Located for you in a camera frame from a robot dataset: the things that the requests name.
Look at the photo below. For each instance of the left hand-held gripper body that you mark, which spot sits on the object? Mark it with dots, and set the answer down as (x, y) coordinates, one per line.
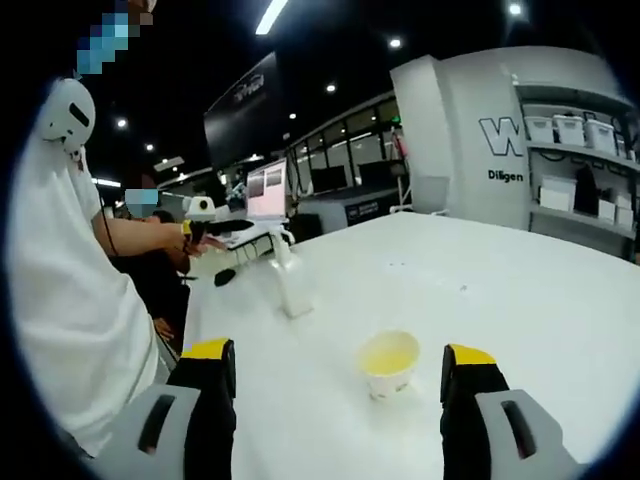
(200, 206)

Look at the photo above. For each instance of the white booth pillar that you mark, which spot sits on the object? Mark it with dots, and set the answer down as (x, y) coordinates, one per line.
(455, 140)

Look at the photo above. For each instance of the large black display screen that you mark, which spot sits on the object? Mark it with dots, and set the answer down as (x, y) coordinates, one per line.
(240, 115)

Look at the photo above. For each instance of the person in white shirt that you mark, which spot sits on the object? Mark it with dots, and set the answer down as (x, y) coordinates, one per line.
(75, 310)

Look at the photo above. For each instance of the white cardboard box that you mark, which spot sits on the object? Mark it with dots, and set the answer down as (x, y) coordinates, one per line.
(556, 194)

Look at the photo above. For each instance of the white storage bin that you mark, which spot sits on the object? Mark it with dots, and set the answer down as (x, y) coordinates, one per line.
(539, 129)
(569, 131)
(600, 136)

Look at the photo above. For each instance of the grey storage shelf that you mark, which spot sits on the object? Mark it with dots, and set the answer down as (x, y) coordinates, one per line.
(580, 170)

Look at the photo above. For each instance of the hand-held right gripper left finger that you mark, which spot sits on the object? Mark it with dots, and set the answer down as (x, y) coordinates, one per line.
(200, 430)

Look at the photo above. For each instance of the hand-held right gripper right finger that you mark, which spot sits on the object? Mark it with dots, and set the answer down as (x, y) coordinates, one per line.
(475, 430)

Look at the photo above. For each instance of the grey counter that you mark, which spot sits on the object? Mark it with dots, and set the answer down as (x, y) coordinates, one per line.
(345, 210)

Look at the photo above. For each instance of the white paper cup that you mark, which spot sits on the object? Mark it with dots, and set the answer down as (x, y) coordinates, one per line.
(392, 372)

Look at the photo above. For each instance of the white worn device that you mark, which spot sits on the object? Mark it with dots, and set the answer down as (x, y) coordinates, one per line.
(67, 115)

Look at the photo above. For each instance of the black computer mouse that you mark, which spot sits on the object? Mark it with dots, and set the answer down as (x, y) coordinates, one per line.
(224, 277)

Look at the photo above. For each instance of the person's left hand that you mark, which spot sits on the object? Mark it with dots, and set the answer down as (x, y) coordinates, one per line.
(192, 246)

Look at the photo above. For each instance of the long ceiling light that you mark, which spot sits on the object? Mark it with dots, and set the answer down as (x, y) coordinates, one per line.
(271, 16)

